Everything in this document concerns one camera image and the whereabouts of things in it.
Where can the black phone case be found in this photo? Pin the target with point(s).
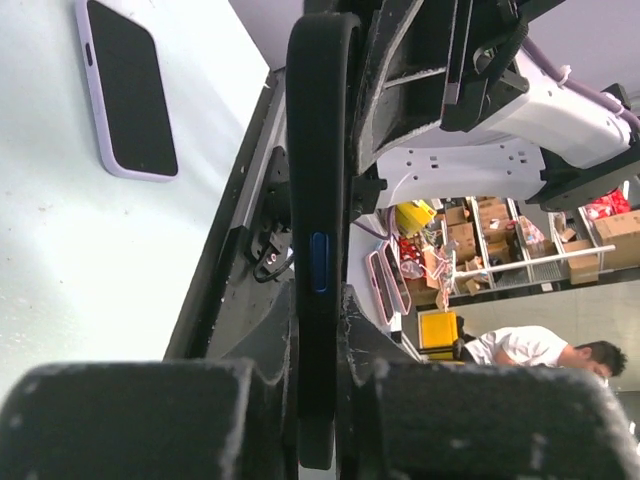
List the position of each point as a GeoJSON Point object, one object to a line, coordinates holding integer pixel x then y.
{"type": "Point", "coordinates": [317, 84]}

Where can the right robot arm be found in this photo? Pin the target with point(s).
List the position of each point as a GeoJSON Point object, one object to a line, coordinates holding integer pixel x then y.
{"type": "Point", "coordinates": [547, 140]}

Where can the yellow box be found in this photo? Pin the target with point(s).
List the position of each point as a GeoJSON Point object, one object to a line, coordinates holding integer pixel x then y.
{"type": "Point", "coordinates": [438, 334]}

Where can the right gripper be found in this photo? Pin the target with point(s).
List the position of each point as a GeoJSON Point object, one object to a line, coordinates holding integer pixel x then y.
{"type": "Point", "coordinates": [409, 46]}

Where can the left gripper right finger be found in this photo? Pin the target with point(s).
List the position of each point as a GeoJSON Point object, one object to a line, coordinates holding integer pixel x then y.
{"type": "Point", "coordinates": [398, 418]}

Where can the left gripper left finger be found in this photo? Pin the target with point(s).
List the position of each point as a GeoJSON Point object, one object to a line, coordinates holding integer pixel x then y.
{"type": "Point", "coordinates": [232, 418]}

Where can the person in white shirt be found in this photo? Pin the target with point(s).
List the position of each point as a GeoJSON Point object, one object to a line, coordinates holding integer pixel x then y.
{"type": "Point", "coordinates": [533, 346]}

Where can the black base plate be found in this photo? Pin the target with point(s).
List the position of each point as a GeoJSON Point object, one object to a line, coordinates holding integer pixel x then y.
{"type": "Point", "coordinates": [223, 301]}

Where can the blue phone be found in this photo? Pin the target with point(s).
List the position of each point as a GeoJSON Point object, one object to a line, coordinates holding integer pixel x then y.
{"type": "Point", "coordinates": [319, 263]}

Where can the phone in lilac case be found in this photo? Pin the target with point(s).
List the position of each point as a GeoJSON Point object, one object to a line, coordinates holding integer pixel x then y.
{"type": "Point", "coordinates": [127, 95]}

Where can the storage shelf with boxes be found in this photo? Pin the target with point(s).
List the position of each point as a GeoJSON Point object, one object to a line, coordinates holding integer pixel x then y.
{"type": "Point", "coordinates": [462, 250]}

